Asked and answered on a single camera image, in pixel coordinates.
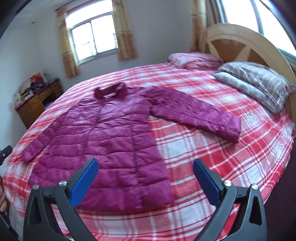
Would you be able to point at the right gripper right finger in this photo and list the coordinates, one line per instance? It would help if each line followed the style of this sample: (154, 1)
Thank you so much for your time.
(250, 221)

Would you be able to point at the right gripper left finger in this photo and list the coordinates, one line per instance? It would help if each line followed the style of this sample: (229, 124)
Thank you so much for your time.
(40, 222)

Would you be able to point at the magenta puffer jacket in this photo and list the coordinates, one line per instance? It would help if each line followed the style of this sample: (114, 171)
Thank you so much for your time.
(112, 127)

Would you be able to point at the person left hand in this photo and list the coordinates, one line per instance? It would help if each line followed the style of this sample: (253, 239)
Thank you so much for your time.
(3, 202)

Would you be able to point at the brown wooden desk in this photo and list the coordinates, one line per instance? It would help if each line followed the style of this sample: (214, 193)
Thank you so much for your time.
(35, 105)

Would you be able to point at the red plaid bed sheet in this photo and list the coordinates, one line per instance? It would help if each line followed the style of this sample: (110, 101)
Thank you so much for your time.
(260, 157)

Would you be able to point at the clutter pile on desk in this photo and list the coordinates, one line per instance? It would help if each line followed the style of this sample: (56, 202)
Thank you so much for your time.
(29, 87)

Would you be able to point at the left yellow curtain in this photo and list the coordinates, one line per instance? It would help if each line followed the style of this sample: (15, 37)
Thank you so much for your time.
(69, 62)

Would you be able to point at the grey patterned pillow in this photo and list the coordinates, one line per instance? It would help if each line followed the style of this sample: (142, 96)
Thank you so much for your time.
(260, 82)

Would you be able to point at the far window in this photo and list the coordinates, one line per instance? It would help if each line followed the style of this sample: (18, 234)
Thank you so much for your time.
(92, 30)

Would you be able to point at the right yellow curtain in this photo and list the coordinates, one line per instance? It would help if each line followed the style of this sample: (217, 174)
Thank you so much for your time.
(126, 48)

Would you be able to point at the pink folded blanket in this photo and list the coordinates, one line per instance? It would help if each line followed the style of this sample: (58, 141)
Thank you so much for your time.
(195, 60)

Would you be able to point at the wooden bed headboard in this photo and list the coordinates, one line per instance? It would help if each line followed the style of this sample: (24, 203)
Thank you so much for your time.
(234, 43)

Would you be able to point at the side window yellow curtain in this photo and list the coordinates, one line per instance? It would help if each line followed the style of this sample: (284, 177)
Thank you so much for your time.
(199, 26)

